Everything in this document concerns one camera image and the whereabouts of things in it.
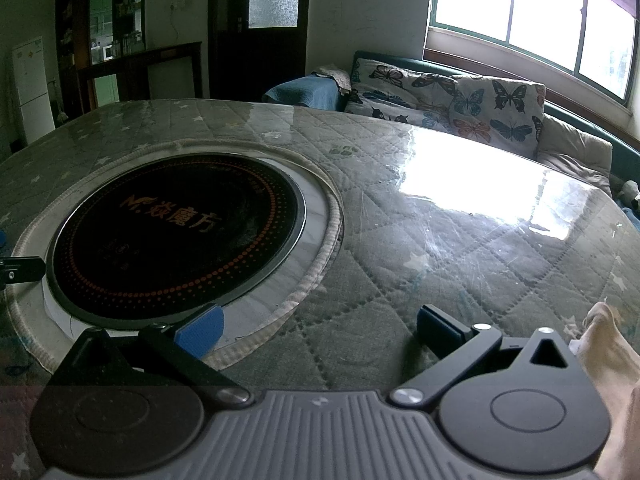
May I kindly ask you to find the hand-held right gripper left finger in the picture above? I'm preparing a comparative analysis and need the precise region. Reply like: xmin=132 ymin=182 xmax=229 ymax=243
xmin=64 ymin=304 xmax=253 ymax=407

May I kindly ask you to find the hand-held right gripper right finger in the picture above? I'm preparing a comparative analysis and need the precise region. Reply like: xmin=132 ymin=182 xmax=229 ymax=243
xmin=389 ymin=304 xmax=587 ymax=407

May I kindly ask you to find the cream garment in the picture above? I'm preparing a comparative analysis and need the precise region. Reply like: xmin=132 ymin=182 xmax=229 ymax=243
xmin=567 ymin=301 xmax=640 ymax=480

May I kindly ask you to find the round black induction cooktop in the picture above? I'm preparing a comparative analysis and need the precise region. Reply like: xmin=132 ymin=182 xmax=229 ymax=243
xmin=47 ymin=154 xmax=307 ymax=315

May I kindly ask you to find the white refrigerator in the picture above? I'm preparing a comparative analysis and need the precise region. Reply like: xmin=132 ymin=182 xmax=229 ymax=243
xmin=11 ymin=36 xmax=57 ymax=147

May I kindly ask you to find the dark wooden display cabinet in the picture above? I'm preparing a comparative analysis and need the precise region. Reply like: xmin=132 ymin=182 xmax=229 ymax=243
xmin=54 ymin=0 xmax=148 ymax=116

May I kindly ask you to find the beige cushion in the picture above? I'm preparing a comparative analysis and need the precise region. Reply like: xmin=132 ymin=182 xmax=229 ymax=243
xmin=535 ymin=114 xmax=615 ymax=198

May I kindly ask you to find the butterfly print pillow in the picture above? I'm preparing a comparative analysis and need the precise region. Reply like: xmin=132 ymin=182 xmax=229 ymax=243
xmin=345 ymin=57 xmax=458 ymax=126
xmin=447 ymin=74 xmax=547 ymax=158

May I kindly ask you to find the grey soft toy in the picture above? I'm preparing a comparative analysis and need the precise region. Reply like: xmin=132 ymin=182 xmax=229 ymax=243
xmin=617 ymin=180 xmax=640 ymax=211

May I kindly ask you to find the teal sofa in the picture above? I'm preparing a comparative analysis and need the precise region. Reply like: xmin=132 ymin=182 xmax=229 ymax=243
xmin=262 ymin=50 xmax=640 ymax=241

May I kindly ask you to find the blue blanket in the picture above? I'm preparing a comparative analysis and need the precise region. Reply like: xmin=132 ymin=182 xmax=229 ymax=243
xmin=262 ymin=75 xmax=346 ymax=111

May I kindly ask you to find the dark door with frosted glass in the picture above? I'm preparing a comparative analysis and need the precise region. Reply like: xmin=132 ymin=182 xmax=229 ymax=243
xmin=207 ymin=0 xmax=313 ymax=103

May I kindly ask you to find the beige towel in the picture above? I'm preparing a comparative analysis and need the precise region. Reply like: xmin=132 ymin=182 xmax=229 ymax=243
xmin=312 ymin=65 xmax=353 ymax=93

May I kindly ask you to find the window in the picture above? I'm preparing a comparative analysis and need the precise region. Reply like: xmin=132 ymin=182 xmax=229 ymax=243
xmin=429 ymin=0 xmax=640 ymax=106

